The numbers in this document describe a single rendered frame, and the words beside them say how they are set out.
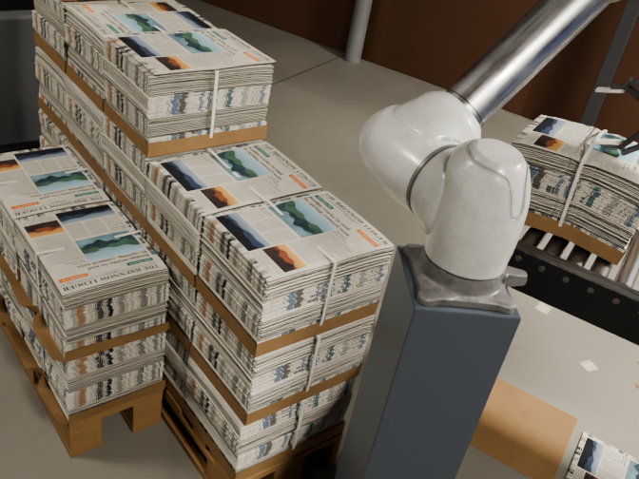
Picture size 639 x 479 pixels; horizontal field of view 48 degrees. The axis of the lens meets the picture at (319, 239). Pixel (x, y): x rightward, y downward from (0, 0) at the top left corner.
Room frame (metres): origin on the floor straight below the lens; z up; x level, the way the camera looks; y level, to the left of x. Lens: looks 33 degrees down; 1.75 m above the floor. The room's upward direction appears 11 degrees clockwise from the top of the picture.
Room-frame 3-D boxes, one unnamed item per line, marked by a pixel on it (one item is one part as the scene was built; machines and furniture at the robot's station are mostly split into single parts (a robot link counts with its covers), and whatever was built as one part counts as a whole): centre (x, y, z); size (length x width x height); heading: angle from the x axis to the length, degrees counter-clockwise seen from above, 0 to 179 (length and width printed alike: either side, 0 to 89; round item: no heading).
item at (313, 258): (1.77, 0.35, 0.42); 1.17 x 0.39 x 0.83; 43
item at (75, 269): (1.69, 0.74, 0.30); 0.76 x 0.30 x 0.60; 43
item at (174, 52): (1.88, 0.44, 1.06); 0.37 x 0.29 x 0.01; 133
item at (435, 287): (1.12, -0.29, 1.03); 0.22 x 0.18 x 0.06; 100
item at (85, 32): (2.08, 0.64, 0.95); 0.38 x 0.29 x 0.23; 133
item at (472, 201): (1.12, -0.26, 1.17); 0.18 x 0.16 x 0.22; 39
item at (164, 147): (1.87, 0.45, 0.86); 0.38 x 0.29 x 0.04; 133
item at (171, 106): (1.87, 0.45, 0.95); 0.38 x 0.29 x 0.23; 133
